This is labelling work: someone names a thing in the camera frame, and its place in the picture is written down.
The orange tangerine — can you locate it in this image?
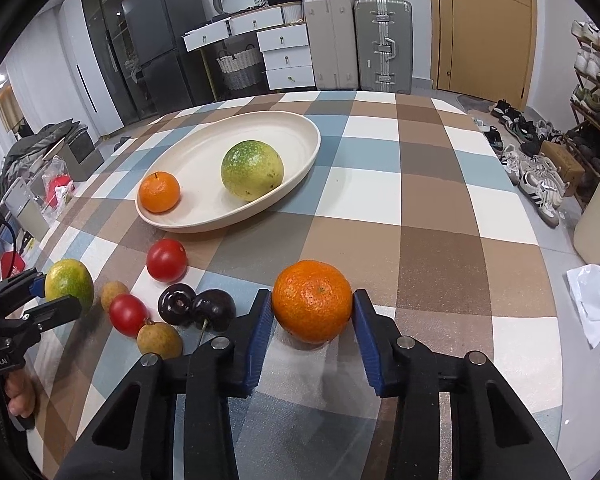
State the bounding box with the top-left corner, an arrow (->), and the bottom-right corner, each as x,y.
138,171 -> 181,214
272,260 -> 353,344

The red cherry tomato back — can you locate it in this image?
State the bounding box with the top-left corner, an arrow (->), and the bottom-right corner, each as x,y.
146,238 -> 188,283

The woven laundry basket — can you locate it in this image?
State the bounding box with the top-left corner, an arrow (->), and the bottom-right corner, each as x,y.
216,44 -> 263,90

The brown longan small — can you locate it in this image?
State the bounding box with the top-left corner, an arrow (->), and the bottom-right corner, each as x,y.
99,281 -> 129,312

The yellow-green passion fruit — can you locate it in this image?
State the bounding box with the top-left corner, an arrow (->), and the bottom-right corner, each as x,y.
44,259 -> 95,313

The black glass cabinet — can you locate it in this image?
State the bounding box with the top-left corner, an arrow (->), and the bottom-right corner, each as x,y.
81,0 -> 151,126

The black refrigerator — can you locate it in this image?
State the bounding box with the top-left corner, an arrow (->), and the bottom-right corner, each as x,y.
122,0 -> 213,115

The silver suitcase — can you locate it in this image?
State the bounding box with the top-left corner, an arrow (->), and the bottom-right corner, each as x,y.
354,0 -> 413,94

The green passion fruit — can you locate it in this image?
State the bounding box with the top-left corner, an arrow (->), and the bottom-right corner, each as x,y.
221,140 -> 285,202

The red cherry tomato front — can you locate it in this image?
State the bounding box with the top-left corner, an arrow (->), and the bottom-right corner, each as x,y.
108,294 -> 149,338

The beige suitcase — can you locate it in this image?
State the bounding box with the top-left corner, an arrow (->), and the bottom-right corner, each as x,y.
303,0 -> 358,90

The white drawer desk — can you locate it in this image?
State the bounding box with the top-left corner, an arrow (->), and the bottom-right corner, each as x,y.
183,2 -> 315,90

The cream oval plate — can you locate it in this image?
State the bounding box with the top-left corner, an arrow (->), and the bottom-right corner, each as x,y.
135,110 -> 322,233

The wooden door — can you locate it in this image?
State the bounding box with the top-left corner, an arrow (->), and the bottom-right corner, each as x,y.
431,0 -> 536,108

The brown longan large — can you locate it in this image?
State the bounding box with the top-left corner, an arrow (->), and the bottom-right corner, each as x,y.
136,322 -> 183,360

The red cherry tomato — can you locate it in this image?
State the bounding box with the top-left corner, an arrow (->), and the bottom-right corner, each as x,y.
108,294 -> 149,338
146,238 -> 188,283

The dark cherry with stem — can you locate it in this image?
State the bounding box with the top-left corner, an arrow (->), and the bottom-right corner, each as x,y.
192,289 -> 236,346

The checkered tablecloth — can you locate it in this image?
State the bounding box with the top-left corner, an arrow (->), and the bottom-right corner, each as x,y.
27,91 -> 562,479

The white plastic bag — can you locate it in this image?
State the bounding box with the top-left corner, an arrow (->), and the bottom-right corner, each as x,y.
566,263 -> 600,348

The shoe rack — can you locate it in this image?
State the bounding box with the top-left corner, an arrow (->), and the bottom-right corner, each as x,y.
566,21 -> 600,206

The person's left hand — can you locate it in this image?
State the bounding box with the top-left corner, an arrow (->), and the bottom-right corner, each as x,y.
0,368 -> 36,418

